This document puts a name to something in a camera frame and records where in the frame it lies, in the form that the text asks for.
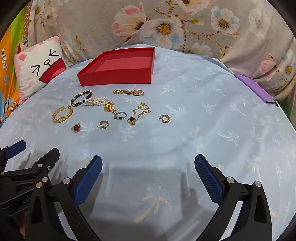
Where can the colourful cartoon blanket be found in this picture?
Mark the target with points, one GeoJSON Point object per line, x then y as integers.
{"type": "Point", "coordinates": [9, 69]}

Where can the grey floral blanket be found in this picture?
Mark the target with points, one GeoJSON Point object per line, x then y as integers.
{"type": "Point", "coordinates": [92, 27]}

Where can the pink cat face pillow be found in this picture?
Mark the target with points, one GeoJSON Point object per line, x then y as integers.
{"type": "Point", "coordinates": [41, 67]}

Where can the red cardboard box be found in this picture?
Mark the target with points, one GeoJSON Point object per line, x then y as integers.
{"type": "Point", "coordinates": [115, 77]}

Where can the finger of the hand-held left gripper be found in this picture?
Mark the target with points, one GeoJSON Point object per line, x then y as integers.
{"type": "Point", "coordinates": [49, 157]}
{"type": "Point", "coordinates": [16, 147]}

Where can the light blue palm-print sheet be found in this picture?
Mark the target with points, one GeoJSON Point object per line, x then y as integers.
{"type": "Point", "coordinates": [185, 115]}

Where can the gold braided bangle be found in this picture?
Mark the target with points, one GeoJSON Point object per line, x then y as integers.
{"type": "Point", "coordinates": [57, 119]}

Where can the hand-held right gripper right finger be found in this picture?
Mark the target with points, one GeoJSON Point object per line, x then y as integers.
{"type": "Point", "coordinates": [208, 178]}

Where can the gold wrist watch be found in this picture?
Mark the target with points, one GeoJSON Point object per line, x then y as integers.
{"type": "Point", "coordinates": [124, 92]}

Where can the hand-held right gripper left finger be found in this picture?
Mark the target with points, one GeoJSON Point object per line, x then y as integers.
{"type": "Point", "coordinates": [90, 178]}

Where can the purple mat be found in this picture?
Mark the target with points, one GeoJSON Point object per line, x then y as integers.
{"type": "Point", "coordinates": [254, 88]}

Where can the gold hoop earring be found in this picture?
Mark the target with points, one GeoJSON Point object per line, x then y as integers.
{"type": "Point", "coordinates": [106, 125]}
{"type": "Point", "coordinates": [165, 121]}

